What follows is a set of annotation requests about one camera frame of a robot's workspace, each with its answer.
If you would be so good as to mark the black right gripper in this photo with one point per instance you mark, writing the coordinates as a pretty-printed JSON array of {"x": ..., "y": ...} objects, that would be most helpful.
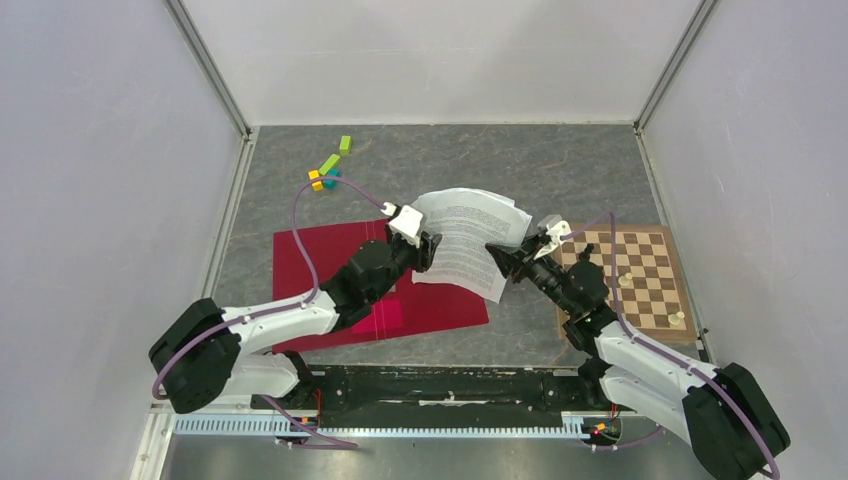
[{"x": 515, "y": 261}]

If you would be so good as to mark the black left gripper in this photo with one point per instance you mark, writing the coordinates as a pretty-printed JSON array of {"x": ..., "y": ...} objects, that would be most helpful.
[{"x": 423, "y": 255}]

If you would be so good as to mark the printed text paper sheet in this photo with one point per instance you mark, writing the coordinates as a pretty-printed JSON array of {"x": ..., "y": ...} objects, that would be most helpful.
[{"x": 468, "y": 219}]

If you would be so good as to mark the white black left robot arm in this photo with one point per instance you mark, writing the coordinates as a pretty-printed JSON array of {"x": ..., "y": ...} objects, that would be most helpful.
[{"x": 211, "y": 351}]

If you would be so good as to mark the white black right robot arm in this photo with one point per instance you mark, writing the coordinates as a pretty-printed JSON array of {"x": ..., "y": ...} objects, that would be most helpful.
[{"x": 720, "y": 412}]

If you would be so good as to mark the black chess piece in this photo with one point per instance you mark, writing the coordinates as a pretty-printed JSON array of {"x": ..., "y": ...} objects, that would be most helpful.
[{"x": 585, "y": 254}]

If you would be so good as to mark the teal block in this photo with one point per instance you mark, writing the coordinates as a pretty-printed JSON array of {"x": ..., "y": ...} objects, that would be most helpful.
[{"x": 331, "y": 177}]

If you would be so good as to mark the orange yellow block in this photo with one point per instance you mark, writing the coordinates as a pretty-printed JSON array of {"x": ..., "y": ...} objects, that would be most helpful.
[{"x": 316, "y": 182}]

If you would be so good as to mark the cream chess pawn centre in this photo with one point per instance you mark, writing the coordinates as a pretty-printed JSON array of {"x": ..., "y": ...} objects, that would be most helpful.
[{"x": 625, "y": 280}]

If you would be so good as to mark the cream chess pawn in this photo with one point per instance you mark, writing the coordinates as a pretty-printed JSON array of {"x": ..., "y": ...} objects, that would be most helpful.
[
  {"x": 625, "y": 280},
  {"x": 676, "y": 320}
]

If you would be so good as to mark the light green block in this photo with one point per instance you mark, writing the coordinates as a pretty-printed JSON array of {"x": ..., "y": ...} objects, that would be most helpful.
[{"x": 345, "y": 145}]

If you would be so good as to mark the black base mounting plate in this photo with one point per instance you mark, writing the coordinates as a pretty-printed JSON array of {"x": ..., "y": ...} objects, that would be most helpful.
[{"x": 341, "y": 388}]

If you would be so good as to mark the wooden chessboard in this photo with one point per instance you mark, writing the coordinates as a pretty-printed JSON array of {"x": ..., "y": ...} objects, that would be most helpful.
[{"x": 649, "y": 253}]

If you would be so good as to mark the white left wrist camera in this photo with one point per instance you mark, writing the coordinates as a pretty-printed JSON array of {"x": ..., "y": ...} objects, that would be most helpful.
[{"x": 404, "y": 222}]

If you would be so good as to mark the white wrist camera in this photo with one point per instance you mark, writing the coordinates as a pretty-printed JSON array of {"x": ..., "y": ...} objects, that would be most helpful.
[
  {"x": 553, "y": 230},
  {"x": 404, "y": 222}
]

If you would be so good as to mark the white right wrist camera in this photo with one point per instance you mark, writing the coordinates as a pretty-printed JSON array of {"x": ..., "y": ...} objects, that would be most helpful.
[{"x": 553, "y": 230}]

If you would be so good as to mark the aluminium frame rail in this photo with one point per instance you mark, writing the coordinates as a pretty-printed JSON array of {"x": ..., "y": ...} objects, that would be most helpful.
[{"x": 471, "y": 418}]

